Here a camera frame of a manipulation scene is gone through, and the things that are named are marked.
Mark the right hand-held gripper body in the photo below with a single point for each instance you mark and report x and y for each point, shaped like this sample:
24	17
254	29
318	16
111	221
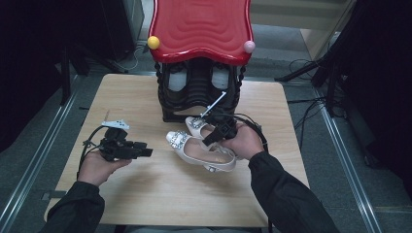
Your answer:
223	123

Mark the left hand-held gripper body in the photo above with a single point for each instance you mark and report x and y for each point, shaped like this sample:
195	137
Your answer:
116	147

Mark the white slingback heel shoe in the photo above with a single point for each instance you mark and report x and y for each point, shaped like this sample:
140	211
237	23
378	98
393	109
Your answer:
191	158
194	124

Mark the black leather shoe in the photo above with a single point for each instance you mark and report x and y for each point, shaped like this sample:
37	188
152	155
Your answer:
221	77
177	79

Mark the red and black shoe rack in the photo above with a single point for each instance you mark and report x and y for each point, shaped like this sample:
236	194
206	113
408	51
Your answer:
200	26

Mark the person's left hand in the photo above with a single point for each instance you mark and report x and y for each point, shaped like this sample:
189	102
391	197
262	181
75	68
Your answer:
95	168

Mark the person's right hand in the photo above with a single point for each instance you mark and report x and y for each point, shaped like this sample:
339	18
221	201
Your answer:
247	144

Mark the pink ball knob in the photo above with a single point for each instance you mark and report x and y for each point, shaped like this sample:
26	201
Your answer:
249	47

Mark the black metal stand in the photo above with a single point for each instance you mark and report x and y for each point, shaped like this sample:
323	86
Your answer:
65	77

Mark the black tripod stand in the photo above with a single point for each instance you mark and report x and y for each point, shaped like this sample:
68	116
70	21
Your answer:
301	69

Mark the yellow ball knob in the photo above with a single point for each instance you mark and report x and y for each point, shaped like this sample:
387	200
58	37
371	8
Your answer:
153	42

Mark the metal floor rail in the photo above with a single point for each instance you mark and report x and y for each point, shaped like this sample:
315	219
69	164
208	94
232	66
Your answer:
39	152
346	161

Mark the grey table bracket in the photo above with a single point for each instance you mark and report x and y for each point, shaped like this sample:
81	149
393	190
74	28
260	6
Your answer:
50	195

